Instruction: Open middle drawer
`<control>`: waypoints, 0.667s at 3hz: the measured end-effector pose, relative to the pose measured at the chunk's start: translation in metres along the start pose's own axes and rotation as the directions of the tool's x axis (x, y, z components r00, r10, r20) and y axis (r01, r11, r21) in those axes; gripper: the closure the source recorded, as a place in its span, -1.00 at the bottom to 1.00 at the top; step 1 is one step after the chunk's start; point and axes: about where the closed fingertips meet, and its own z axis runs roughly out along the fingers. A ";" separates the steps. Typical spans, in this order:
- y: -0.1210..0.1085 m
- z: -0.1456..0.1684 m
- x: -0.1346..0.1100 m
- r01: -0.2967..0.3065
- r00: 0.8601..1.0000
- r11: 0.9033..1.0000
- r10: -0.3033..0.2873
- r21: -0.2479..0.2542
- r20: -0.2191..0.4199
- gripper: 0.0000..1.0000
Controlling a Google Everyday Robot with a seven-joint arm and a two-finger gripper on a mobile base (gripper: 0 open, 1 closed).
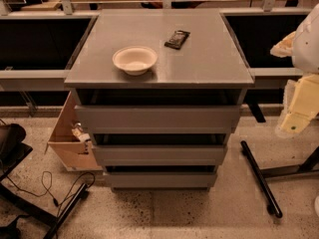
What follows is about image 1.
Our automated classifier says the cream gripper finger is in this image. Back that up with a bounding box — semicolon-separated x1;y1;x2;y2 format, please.
275;74;319;137

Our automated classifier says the grey drawer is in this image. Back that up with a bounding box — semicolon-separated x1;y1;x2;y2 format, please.
93;145;227;166
75;106;239;133
104;172;217;188

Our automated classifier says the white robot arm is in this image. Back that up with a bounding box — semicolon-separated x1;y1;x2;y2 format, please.
270;4;319;137

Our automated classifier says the grey drawer cabinet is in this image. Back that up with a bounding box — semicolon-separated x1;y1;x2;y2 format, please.
64;7;256;193

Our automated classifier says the grey top drawer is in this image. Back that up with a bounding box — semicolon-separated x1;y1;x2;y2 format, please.
75;106;239;133

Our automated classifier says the grey bottom drawer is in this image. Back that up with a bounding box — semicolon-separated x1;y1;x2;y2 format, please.
104;172;217;188

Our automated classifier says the black snack packet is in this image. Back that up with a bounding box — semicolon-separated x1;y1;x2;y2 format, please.
164;30;190;50

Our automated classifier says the white paper bowl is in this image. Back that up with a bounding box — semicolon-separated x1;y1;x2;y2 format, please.
113;46;158;76

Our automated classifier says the white item in box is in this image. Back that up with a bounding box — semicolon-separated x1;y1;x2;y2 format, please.
72;122;90;142

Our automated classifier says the cardboard box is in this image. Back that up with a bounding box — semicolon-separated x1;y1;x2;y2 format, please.
48;94;102;171

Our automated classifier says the black stand leg left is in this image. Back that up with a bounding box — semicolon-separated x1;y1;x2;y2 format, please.
0;183;89;239

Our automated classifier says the black cable on floor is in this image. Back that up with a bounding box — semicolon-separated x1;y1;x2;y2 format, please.
5;170;97;217

